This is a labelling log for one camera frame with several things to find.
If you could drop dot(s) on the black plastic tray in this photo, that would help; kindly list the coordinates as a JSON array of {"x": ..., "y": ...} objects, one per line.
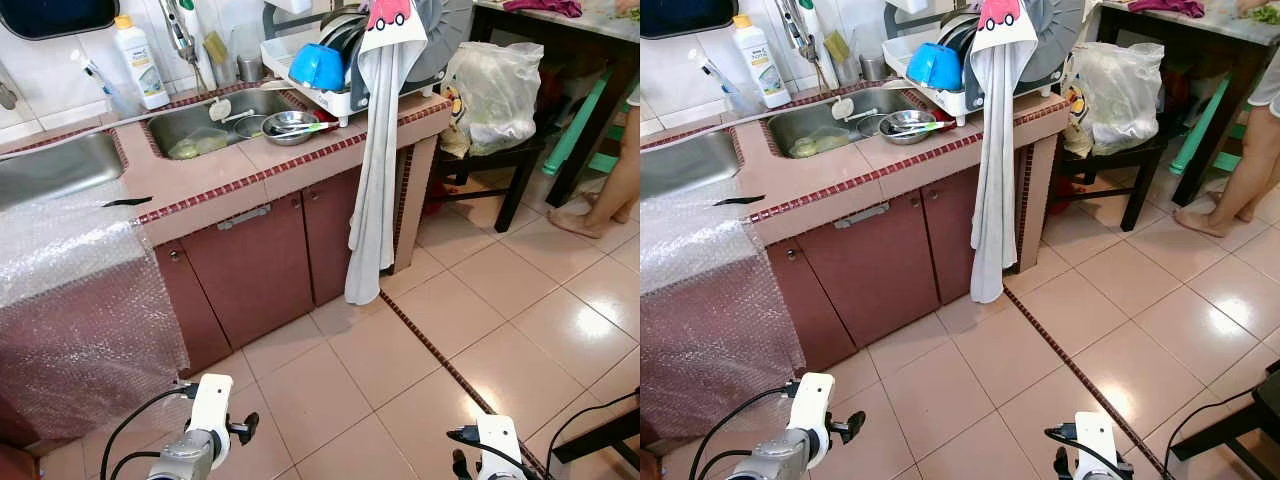
[
  {"x": 690, "y": 15},
  {"x": 60, "y": 18}
]

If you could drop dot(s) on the pale green cloth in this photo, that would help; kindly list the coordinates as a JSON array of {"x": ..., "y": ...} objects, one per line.
[
  {"x": 815, "y": 146},
  {"x": 195, "y": 147}
]

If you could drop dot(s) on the black table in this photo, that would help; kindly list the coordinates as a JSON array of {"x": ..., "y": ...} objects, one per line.
[
  {"x": 1222, "y": 120},
  {"x": 603, "y": 110}
]

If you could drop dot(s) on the black dishes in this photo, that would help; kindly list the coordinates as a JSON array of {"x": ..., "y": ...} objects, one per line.
[
  {"x": 960, "y": 30},
  {"x": 345, "y": 35}
]

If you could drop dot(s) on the blue plastic bowl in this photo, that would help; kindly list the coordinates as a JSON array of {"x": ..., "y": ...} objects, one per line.
[
  {"x": 935, "y": 68},
  {"x": 318, "y": 68}
]

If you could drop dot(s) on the person's bare leg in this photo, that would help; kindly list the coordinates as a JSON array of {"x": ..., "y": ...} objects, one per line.
[
  {"x": 615, "y": 180},
  {"x": 1250, "y": 160}
]

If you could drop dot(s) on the steel kitchen faucet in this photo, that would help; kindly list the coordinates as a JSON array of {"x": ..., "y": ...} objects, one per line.
[
  {"x": 180, "y": 35},
  {"x": 800, "y": 35}
]

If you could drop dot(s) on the yellow green dish sponge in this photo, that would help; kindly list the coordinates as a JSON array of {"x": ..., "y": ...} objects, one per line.
[
  {"x": 215, "y": 50},
  {"x": 836, "y": 48}
]

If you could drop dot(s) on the green white utensil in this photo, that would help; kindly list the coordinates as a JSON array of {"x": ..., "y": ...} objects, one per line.
[
  {"x": 315, "y": 127},
  {"x": 935, "y": 126}
]

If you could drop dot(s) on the small steel cup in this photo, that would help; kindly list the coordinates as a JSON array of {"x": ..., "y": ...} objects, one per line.
[
  {"x": 250, "y": 68},
  {"x": 873, "y": 68}
]

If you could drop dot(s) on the steel sink basin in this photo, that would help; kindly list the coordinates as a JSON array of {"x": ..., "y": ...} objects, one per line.
[
  {"x": 685, "y": 165},
  {"x": 50, "y": 170},
  {"x": 800, "y": 120},
  {"x": 185, "y": 120}
]

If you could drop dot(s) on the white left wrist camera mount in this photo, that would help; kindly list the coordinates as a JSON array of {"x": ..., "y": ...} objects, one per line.
[
  {"x": 812, "y": 410},
  {"x": 210, "y": 410}
]

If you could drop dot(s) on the maroon cabinet door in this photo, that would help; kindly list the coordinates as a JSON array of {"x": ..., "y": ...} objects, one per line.
[
  {"x": 190, "y": 310},
  {"x": 330, "y": 235},
  {"x": 800, "y": 310},
  {"x": 948, "y": 235},
  {"x": 870, "y": 270},
  {"x": 250, "y": 270}
]

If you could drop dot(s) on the maroon cloth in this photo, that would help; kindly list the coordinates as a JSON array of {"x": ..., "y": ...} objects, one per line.
[
  {"x": 545, "y": 7},
  {"x": 1165, "y": 7}
]

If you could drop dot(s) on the white grey hanging towel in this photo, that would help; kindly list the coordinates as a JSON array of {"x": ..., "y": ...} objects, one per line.
[
  {"x": 995, "y": 180},
  {"x": 375, "y": 180}
]

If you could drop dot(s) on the steel bowl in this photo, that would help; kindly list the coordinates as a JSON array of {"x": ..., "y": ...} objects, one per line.
[
  {"x": 905, "y": 130},
  {"x": 285, "y": 130}
]

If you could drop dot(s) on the black furniture frame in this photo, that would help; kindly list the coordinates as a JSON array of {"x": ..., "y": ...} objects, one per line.
[
  {"x": 1230, "y": 425},
  {"x": 600, "y": 435}
]

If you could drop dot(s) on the green plastic stool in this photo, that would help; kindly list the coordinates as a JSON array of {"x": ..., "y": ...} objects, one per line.
[
  {"x": 1200, "y": 125},
  {"x": 575, "y": 125}
]

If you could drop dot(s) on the white ladle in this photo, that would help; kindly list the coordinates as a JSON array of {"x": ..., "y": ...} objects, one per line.
[
  {"x": 220, "y": 108},
  {"x": 843, "y": 107}
]

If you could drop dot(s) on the clear spray bottle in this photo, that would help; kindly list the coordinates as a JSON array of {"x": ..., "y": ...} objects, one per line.
[
  {"x": 112, "y": 100},
  {"x": 728, "y": 97}
]

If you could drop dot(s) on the black flat strip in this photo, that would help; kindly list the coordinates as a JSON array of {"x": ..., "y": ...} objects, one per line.
[
  {"x": 745, "y": 199},
  {"x": 135, "y": 201}
]

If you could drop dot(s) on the clear bubble wrap sheet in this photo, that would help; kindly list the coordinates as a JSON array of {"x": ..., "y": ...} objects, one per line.
[
  {"x": 70, "y": 300},
  {"x": 710, "y": 310}
]

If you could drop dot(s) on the grey round pan lid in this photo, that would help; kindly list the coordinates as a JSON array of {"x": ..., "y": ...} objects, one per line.
[
  {"x": 445, "y": 40},
  {"x": 1060, "y": 40}
]

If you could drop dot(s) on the white dish rack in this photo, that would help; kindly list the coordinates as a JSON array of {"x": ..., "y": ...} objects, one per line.
[
  {"x": 330, "y": 100},
  {"x": 950, "y": 100}
]

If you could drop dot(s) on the yellow printed bag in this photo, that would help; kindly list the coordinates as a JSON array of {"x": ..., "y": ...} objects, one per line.
[
  {"x": 452, "y": 110},
  {"x": 1072, "y": 105}
]

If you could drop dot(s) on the black stool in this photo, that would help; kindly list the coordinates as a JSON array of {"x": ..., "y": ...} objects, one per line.
[
  {"x": 515, "y": 155},
  {"x": 1135, "y": 155}
]

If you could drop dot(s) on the white dish soap bottle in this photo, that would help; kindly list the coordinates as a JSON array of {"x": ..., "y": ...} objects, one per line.
[
  {"x": 762, "y": 70},
  {"x": 140, "y": 70}
]

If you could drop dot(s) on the clear plastic bag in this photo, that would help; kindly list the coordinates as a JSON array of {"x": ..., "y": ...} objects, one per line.
[
  {"x": 1120, "y": 95},
  {"x": 495, "y": 95}
]

